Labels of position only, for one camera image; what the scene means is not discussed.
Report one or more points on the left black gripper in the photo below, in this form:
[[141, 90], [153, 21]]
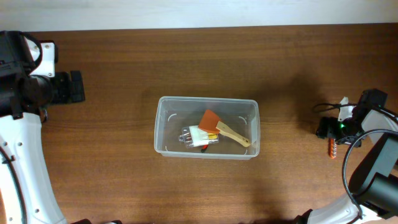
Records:
[[71, 94]]

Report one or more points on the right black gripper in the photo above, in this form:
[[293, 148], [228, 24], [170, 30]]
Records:
[[326, 129]]

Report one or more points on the orange bit holder strip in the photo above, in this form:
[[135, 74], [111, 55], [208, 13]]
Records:
[[332, 148]]

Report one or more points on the orange scraper wooden handle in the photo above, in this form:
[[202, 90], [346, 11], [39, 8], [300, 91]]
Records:
[[212, 123]]

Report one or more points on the clear plastic container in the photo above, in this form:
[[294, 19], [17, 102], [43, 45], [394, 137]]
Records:
[[177, 112]]

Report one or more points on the red handled pliers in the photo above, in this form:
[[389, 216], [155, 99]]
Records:
[[204, 148]]

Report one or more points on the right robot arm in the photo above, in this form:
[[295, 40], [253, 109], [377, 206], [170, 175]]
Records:
[[371, 191]]

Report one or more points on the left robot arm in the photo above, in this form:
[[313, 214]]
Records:
[[29, 85]]

